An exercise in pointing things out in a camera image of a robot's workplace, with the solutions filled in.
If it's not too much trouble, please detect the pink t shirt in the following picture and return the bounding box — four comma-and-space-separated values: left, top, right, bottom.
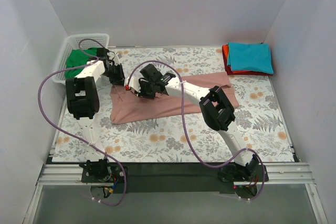
110, 72, 239, 124

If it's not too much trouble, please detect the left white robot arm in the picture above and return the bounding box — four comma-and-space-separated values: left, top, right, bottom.
66, 48, 125, 182

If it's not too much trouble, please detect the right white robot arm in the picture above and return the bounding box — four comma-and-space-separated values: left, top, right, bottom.
124, 60, 261, 181

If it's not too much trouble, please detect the floral table mat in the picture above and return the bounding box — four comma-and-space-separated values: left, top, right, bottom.
51, 47, 295, 163

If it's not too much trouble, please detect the green t shirt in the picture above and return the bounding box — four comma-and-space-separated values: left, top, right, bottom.
65, 47, 98, 79

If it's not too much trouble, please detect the white plastic basket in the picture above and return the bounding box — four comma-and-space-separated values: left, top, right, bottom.
51, 33, 110, 85

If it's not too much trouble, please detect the orange folded t shirt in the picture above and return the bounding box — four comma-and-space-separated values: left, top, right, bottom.
222, 44, 253, 74

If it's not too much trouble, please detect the blue folded t shirt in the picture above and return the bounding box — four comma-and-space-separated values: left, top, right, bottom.
228, 42, 274, 75

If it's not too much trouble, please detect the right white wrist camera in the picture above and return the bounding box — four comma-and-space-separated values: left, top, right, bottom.
124, 77, 141, 95

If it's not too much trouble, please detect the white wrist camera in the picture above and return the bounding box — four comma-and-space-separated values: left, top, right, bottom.
124, 77, 141, 95
109, 51, 121, 66

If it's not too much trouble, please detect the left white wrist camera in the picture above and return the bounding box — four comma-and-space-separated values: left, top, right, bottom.
109, 51, 121, 66

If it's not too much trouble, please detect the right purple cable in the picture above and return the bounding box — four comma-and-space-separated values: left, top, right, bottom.
125, 61, 266, 201

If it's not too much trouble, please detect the purple cable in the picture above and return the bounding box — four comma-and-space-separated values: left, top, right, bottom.
38, 38, 128, 207
125, 61, 266, 201

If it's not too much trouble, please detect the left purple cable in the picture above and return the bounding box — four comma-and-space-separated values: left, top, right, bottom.
38, 38, 128, 207

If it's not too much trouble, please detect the aluminium rail frame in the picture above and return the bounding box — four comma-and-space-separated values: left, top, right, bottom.
24, 163, 328, 223

